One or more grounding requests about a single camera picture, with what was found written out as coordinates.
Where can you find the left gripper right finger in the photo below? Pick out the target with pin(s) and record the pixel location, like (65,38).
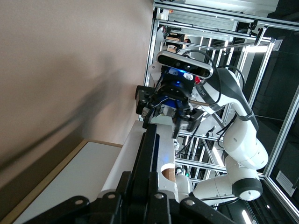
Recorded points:
(161,210)

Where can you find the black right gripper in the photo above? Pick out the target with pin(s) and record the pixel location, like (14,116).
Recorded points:
(175,91)

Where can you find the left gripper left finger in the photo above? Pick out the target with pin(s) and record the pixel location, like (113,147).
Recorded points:
(109,207)

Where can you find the white paper roll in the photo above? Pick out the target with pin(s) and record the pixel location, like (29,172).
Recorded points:
(167,149)

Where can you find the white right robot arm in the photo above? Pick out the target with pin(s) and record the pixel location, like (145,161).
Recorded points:
(243,140)

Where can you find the light wooden drawer cabinet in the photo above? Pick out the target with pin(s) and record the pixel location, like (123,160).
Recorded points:
(77,175)

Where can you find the brown table cover mat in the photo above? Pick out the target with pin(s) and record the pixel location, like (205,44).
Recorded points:
(58,58)

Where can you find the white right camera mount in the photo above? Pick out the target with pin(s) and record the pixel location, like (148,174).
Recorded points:
(154,70)

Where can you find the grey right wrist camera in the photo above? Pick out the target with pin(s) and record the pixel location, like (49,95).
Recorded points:
(182,64)

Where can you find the aluminium cage frame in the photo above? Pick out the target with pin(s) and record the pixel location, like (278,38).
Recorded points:
(233,32)

